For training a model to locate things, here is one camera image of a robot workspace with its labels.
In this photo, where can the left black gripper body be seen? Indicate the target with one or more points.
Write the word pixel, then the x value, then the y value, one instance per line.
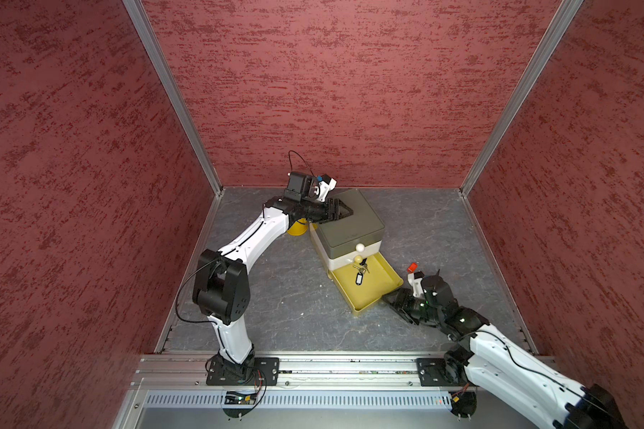
pixel 317 213

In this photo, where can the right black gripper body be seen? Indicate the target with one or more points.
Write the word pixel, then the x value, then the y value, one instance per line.
pixel 422 310

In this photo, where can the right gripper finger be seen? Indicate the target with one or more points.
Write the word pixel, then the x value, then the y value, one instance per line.
pixel 404 314
pixel 400 297

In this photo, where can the olive green drawer cabinet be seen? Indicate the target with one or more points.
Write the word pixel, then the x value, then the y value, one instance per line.
pixel 364 227

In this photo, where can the white drawer yellow knob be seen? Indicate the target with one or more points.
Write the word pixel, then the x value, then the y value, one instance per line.
pixel 334 264

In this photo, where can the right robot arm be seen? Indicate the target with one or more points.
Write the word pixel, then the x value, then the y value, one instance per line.
pixel 485 358

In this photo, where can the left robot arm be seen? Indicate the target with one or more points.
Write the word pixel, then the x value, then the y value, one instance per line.
pixel 222 288

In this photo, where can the yellow pen cup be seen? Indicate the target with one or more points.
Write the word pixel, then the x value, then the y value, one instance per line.
pixel 298 228

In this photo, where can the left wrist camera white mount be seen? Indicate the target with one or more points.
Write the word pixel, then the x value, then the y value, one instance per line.
pixel 325 185

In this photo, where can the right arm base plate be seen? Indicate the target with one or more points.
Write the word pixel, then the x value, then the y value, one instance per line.
pixel 443 372

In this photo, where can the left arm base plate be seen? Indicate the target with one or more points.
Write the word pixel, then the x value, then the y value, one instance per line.
pixel 256 371

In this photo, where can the aluminium front rail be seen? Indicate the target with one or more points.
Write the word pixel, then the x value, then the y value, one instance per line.
pixel 308 370

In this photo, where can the left aluminium corner post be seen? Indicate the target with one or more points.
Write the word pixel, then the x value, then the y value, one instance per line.
pixel 143 27

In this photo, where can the aluminium corner post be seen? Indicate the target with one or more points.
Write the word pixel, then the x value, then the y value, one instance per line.
pixel 143 27
pixel 559 24

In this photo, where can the right aluminium corner post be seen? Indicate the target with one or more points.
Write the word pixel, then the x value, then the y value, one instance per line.
pixel 559 24

